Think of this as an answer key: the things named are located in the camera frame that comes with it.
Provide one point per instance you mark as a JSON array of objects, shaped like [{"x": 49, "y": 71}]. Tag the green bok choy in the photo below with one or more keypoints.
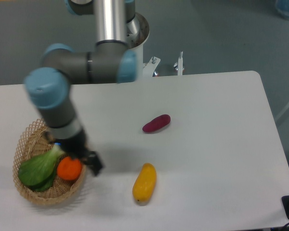
[{"x": 38, "y": 172}]

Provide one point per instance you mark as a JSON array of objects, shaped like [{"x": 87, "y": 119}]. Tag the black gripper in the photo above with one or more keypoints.
[{"x": 75, "y": 147}]

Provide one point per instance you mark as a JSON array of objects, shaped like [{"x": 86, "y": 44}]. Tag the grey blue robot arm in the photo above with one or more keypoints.
[{"x": 48, "y": 87}]

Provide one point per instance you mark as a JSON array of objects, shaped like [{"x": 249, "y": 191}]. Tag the yellow mango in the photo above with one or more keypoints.
[{"x": 145, "y": 183}]

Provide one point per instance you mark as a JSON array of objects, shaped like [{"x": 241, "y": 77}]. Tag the purple sweet potato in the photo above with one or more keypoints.
[{"x": 157, "y": 123}]

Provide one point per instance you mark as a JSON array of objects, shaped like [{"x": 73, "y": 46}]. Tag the blue plastic bag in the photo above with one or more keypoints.
[{"x": 282, "y": 7}]

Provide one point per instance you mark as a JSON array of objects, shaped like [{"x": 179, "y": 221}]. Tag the woven wicker basket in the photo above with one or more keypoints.
[{"x": 33, "y": 142}]

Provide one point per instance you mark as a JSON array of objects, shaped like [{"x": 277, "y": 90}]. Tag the orange fruit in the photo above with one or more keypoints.
[{"x": 69, "y": 169}]

